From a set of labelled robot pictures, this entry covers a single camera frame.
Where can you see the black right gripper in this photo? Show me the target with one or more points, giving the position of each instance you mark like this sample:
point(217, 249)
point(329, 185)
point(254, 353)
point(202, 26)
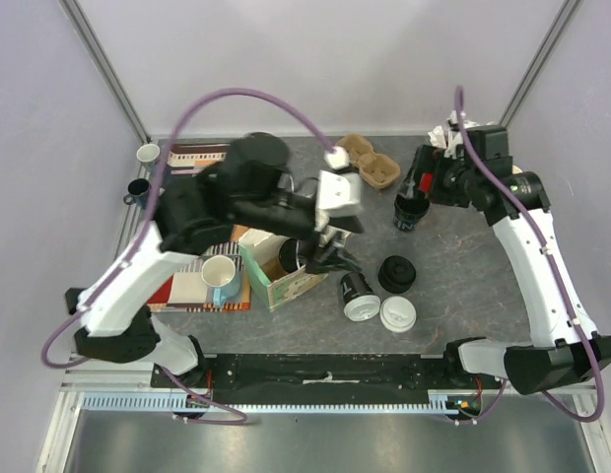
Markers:
point(421, 177)

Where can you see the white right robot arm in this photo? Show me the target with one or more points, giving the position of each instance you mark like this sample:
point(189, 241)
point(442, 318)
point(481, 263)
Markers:
point(565, 346)

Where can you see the white plastic cup lid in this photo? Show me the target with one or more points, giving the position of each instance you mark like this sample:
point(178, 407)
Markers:
point(362, 308)

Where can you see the black plastic cup lid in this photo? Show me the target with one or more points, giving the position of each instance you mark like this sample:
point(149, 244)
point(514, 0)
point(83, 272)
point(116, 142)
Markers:
point(290, 256)

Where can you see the colourful patterned placemat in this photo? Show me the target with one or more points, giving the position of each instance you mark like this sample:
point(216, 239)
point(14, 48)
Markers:
point(185, 290)

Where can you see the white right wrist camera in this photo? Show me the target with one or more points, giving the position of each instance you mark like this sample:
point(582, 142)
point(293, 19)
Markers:
point(453, 137)

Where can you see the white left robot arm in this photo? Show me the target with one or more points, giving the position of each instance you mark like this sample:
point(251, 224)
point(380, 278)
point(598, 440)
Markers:
point(197, 212)

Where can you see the grey ceramic mug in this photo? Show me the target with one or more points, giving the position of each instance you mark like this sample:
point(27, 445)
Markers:
point(148, 155)

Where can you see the white slotted cable duct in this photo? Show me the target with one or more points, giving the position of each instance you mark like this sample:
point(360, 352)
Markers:
point(179, 402)

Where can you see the white wrapped straws bundle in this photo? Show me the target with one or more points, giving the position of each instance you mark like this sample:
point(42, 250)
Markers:
point(440, 137)

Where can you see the aluminium frame post left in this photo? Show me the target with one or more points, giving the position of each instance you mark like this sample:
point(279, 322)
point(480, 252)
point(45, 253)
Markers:
point(89, 38)

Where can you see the white lid stack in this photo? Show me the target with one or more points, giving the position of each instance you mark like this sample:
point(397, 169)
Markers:
point(397, 314)

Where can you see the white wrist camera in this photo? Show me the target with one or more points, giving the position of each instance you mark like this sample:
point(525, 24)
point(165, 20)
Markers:
point(453, 137)
point(339, 190)

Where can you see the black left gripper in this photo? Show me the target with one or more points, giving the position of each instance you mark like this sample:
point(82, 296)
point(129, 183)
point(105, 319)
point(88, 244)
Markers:
point(335, 258)

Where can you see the dark blue ceramic mug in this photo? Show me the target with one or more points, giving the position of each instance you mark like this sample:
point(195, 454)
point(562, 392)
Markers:
point(138, 191)

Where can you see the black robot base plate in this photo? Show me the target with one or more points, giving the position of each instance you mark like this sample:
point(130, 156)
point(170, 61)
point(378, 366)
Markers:
point(243, 378)

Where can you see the black paper cup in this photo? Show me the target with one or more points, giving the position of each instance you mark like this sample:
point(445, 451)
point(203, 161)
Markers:
point(354, 285)
point(408, 212)

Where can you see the aluminium frame post right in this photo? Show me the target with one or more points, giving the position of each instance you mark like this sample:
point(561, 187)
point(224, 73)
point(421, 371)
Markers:
point(544, 51)

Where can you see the light blue ceramic mug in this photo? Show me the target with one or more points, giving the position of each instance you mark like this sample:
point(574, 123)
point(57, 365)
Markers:
point(220, 275)

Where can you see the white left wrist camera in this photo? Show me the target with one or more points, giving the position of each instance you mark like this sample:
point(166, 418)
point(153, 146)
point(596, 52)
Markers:
point(339, 190)

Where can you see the brown pulp carrier stack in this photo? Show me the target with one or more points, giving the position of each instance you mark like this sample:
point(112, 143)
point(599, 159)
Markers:
point(378, 170)

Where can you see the aluminium frame post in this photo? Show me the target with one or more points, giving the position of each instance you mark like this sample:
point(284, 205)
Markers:
point(89, 38)
point(544, 51)

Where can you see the green patterned paper bag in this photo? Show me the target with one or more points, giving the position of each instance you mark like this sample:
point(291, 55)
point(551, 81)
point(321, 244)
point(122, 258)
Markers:
point(268, 279)

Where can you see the black plastic lid stack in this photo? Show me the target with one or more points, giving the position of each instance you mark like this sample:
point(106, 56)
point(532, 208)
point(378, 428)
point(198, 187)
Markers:
point(396, 274)

